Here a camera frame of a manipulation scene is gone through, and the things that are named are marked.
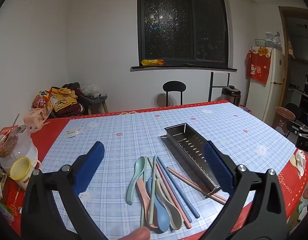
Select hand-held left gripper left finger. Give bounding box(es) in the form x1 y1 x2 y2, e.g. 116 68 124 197
20 141 108 240

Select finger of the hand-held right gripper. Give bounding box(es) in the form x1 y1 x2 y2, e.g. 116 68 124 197
287 114 308 137

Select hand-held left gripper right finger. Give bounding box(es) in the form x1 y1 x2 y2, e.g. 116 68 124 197
198 140 288 240

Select pink chopstick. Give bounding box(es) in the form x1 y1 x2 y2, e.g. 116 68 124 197
155 161 192 229
167 167 229 202

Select metal utensil tray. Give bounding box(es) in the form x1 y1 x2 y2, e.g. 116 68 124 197
159 123 223 198

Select blue chopstick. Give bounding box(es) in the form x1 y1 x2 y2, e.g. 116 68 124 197
161 164 194 219
158 158 201 218

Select green spoon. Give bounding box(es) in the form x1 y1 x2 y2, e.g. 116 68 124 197
126 156 147 205

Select pink spoon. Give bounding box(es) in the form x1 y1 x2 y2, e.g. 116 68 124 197
136 179 159 229

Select beige spoon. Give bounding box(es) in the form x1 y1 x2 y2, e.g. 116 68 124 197
155 179 183 230

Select blue spoon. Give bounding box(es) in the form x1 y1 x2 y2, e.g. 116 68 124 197
146 177 171 233

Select person's left hand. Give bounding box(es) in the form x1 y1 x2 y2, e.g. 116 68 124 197
126 226 151 240

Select brown trash bin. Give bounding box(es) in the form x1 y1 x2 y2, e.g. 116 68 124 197
272 106 296 137

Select crumpled white tissue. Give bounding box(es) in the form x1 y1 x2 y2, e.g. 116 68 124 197
291 150 307 178

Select black stool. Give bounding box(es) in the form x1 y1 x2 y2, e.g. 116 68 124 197
285 103 302 120

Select black kitchen oven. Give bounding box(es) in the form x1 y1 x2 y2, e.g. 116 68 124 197
301 90 308 120

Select white paper labels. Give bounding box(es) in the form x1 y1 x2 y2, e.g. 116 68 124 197
66 128 84 138

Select white refrigerator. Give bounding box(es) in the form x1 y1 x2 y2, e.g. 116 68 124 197
245 46 285 123

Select red tablecloth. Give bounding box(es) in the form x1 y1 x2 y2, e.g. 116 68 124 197
5 100 308 238

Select grey stool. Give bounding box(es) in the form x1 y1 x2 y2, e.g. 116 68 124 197
78 92 108 114

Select clear plastic container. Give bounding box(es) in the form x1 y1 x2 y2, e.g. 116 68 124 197
0 125 38 168

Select yellow rimmed cup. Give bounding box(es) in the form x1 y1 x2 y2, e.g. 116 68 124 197
10 157 42 189

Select brown rice cooker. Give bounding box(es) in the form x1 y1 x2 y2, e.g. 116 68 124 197
221 85 241 107

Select yellow snack bags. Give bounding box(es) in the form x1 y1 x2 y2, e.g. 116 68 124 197
24 107 53 133

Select red printed cloth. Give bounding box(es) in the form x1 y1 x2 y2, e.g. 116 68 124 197
246 46 273 85

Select clear plastic bag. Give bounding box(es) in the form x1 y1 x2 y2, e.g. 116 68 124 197
81 84 104 98

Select orange snack bag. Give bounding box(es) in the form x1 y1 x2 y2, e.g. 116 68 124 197
32 90 55 109

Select red snack bag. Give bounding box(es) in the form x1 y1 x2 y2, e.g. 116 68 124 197
0 126 18 158

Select black round chair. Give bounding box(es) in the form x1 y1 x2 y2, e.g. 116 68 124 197
162 81 186 107

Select clear plastic containers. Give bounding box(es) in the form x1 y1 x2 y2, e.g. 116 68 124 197
265 32 284 53

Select colourful printed packet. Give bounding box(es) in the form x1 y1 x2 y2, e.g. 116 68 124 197
0 196 15 225

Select black window sill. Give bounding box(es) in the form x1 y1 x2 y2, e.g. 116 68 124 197
131 65 237 72

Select yellow snack packet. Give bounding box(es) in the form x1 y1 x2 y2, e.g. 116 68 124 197
141 59 165 66

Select dark window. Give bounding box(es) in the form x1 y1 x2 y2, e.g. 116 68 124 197
137 0 229 67

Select black metal folding frame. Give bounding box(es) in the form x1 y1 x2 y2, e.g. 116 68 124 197
208 72 231 102

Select wooden door frame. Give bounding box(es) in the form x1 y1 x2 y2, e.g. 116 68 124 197
278 6 308 110

